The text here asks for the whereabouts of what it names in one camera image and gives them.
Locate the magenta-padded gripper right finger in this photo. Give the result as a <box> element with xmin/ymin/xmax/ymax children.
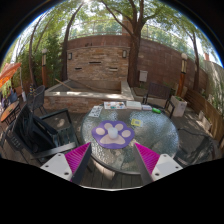
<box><xmin>132</xmin><ymin>142</ymin><xmax>184</xmax><ymax>186</ymax></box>

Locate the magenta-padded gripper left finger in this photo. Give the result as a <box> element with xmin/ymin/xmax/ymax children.
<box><xmin>39</xmin><ymin>142</ymin><xmax>94</xmax><ymax>185</ymax></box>

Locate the purple paw-shaped mouse pad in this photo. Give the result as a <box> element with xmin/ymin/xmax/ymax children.
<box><xmin>91</xmin><ymin>120</ymin><xmax>136</xmax><ymax>150</ymax></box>

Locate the white square planter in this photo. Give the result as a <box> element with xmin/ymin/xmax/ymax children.
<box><xmin>170</xmin><ymin>95</ymin><xmax>188</xmax><ymax>118</ymax></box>

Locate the brick raised basin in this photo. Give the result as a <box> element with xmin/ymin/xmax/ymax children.
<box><xmin>43</xmin><ymin>78</ymin><xmax>135</xmax><ymax>114</ymax></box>

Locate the white sign with black print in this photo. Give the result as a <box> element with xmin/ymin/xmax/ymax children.
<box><xmin>88</xmin><ymin>105</ymin><xmax>104</xmax><ymax>118</ymax></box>

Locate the flat white box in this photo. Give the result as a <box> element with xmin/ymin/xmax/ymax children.
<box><xmin>125</xmin><ymin>100</ymin><xmax>143</xmax><ymax>111</ymax></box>

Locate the black mesh-back chair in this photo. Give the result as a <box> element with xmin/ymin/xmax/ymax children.
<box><xmin>26</xmin><ymin>85</ymin><xmax>48</xmax><ymax>116</ymax></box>

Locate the round wooden table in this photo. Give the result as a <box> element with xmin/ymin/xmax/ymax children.
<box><xmin>0</xmin><ymin>100</ymin><xmax>21</xmax><ymax>124</ymax></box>

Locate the dark slatted chair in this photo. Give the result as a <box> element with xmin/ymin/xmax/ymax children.
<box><xmin>142</xmin><ymin>82</ymin><xmax>176</xmax><ymax>118</ymax></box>

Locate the colourful printed leaflet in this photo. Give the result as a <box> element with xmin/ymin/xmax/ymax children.
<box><xmin>103</xmin><ymin>101</ymin><xmax>127</xmax><ymax>110</ymax></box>

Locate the long wooden stick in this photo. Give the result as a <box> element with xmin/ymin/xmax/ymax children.
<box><xmin>54</xmin><ymin>78</ymin><xmax>74</xmax><ymax>92</ymax></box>

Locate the person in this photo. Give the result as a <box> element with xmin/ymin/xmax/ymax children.
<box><xmin>8</xmin><ymin>87</ymin><xmax>19</xmax><ymax>104</ymax></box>

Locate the slim dark tree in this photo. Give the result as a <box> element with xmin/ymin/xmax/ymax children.
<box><xmin>189</xmin><ymin>29</ymin><xmax>201</xmax><ymax>93</ymax></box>

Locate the orange parasol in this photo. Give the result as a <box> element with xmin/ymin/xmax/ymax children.
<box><xmin>0</xmin><ymin>62</ymin><xmax>23</xmax><ymax>88</ymax></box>

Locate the slim curved tree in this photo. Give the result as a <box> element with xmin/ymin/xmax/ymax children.
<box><xmin>61</xmin><ymin>3</ymin><xmax>84</xmax><ymax>83</ymax></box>

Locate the thick forked tree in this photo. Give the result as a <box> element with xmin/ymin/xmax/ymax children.
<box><xmin>99</xmin><ymin>0</ymin><xmax>158</xmax><ymax>88</ymax></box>

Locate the thin leaning tree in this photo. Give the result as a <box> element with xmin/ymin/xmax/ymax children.
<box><xmin>28</xmin><ymin>16</ymin><xmax>44</xmax><ymax>89</ymax></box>

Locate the wooden lamp post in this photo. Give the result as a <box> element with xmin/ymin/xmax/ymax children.
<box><xmin>178</xmin><ymin>52</ymin><xmax>189</xmax><ymax>98</ymax></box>
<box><xmin>41</xmin><ymin>48</ymin><xmax>48</xmax><ymax>88</ymax></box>

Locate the grey wall box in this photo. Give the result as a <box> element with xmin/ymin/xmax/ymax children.
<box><xmin>138</xmin><ymin>69</ymin><xmax>149</xmax><ymax>83</ymax></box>

